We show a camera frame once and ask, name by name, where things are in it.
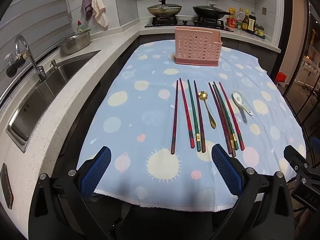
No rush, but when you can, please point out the white cabinet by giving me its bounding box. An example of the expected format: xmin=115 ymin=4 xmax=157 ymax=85
xmin=301 ymin=54 xmax=320 ymax=91

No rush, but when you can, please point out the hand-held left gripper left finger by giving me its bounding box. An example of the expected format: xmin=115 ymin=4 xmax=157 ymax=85
xmin=32 ymin=146 xmax=112 ymax=218

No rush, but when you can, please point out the brown chopstick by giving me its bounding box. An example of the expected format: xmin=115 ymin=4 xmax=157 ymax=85
xmin=212 ymin=84 xmax=237 ymax=158

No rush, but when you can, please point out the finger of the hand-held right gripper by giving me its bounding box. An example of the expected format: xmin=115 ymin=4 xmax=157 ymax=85
xmin=311 ymin=136 xmax=320 ymax=156
xmin=284 ymin=144 xmax=313 ymax=180

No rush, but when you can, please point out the gold flower-shaped spoon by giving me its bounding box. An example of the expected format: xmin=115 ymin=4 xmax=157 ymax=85
xmin=198 ymin=91 xmax=217 ymax=129

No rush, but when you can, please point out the black gas stove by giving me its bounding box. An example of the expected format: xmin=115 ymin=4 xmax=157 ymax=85
xmin=144 ymin=15 xmax=235 ymax=32

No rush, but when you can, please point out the pink perforated utensil holder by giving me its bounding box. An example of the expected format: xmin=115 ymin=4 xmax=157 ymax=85
xmin=174 ymin=26 xmax=223 ymax=67

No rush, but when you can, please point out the pale pink hanging towel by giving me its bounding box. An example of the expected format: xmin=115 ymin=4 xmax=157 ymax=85
xmin=89 ymin=0 xmax=109 ymax=29

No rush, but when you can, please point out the black faucet sprayer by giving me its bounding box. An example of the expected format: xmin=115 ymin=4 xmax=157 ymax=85
xmin=5 ymin=53 xmax=27 ymax=78

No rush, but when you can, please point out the dark squat jar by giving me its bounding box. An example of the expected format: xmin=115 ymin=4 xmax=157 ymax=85
xmin=254 ymin=25 xmax=266 ymax=40

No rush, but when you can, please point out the red chopstick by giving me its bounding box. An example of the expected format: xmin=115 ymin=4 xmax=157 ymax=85
xmin=179 ymin=78 xmax=195 ymax=149
xmin=219 ymin=81 xmax=245 ymax=151

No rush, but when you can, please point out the green chopstick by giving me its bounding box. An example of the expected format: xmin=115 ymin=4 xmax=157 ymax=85
xmin=187 ymin=79 xmax=201 ymax=152
xmin=213 ymin=81 xmax=239 ymax=151

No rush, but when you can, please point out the blue dotted tablecloth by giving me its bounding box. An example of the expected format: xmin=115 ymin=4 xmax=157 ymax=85
xmin=75 ymin=41 xmax=307 ymax=212

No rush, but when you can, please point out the chrome faucet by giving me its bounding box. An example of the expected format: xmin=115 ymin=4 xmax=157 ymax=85
xmin=14 ymin=35 xmax=47 ymax=82

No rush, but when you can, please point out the red bag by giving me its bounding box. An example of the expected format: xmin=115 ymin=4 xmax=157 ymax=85
xmin=276 ymin=71 xmax=288 ymax=87

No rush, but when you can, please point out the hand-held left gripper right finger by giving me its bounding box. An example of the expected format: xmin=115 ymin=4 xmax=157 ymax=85
xmin=211 ymin=143 xmax=295 ymax=218

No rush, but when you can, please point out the stainless steel pot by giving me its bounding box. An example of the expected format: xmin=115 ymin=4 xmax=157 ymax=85
xmin=59 ymin=29 xmax=92 ymax=56

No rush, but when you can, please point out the dark maroon chopstick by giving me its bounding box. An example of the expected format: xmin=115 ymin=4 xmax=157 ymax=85
xmin=208 ymin=82 xmax=232 ymax=155
xmin=194 ymin=80 xmax=206 ymax=153

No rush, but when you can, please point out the beige wok with lid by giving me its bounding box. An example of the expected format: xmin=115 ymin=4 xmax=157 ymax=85
xmin=147 ymin=0 xmax=183 ymax=17

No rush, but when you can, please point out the purple hanging towel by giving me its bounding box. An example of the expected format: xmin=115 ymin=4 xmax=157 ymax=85
xmin=82 ymin=0 xmax=94 ymax=22

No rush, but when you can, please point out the black wok with lid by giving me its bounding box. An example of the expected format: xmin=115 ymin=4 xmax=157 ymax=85
xmin=192 ymin=3 xmax=232 ymax=21

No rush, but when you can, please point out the white ceramic spoon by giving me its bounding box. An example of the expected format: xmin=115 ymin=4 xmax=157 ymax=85
xmin=231 ymin=91 xmax=254 ymax=116

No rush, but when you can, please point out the dark purple chopstick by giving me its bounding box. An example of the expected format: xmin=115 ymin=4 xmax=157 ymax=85
xmin=170 ymin=80 xmax=179 ymax=155

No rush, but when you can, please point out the brown rectangular board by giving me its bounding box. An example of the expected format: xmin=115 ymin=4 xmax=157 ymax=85
xmin=0 ymin=163 xmax=14 ymax=210

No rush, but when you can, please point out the stainless steel sink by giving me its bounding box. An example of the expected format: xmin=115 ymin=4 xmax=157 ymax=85
xmin=6 ymin=49 xmax=102 ymax=153

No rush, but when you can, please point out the dark sauce bottle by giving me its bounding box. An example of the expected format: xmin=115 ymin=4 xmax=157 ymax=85
xmin=247 ymin=12 xmax=258 ymax=34

